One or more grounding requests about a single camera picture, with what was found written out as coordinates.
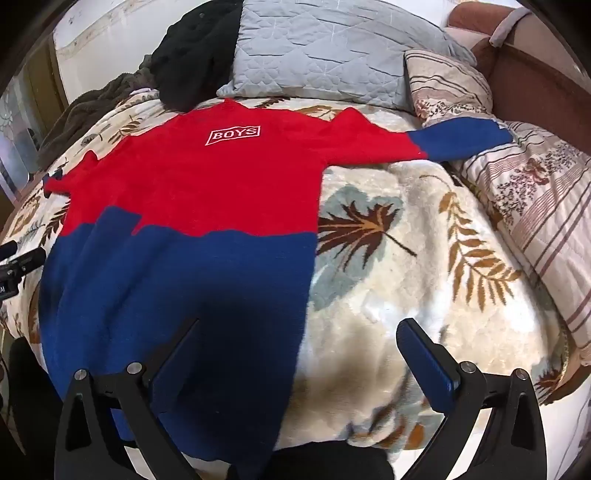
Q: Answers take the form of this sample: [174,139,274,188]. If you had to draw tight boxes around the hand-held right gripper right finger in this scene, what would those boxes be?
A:
[396,318,548,480]

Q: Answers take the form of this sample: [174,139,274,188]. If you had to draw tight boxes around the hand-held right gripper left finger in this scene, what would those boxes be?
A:
[54,318,204,480]

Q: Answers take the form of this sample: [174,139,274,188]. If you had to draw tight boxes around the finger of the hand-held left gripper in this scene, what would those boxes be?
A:
[0,241,47,278]

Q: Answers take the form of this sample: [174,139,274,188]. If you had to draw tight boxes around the red and blue sweater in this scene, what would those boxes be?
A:
[38,98,512,480]

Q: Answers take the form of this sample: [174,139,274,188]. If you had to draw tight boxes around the cream leaf-print plush blanket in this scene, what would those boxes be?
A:
[0,88,571,450]

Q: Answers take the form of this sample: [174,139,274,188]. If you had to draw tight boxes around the person's black trousers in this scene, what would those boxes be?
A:
[270,440,395,480]

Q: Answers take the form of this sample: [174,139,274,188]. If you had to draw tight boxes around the dark brown fleece blanket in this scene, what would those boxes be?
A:
[36,67,160,171]

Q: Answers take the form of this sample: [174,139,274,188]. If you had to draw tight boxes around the striped floral quilt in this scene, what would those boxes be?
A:
[455,117,591,365]

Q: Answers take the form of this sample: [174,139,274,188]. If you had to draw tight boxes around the black garment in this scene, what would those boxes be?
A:
[150,0,252,114]

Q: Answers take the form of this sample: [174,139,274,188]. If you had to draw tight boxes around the striped beige cloth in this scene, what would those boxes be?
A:
[404,48,495,123]

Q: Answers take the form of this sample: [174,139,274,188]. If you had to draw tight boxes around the grey quilted pillow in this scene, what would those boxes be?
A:
[216,0,476,112]

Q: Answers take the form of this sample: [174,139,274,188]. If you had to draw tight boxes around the white cloth strap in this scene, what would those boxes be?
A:
[488,7,533,48]

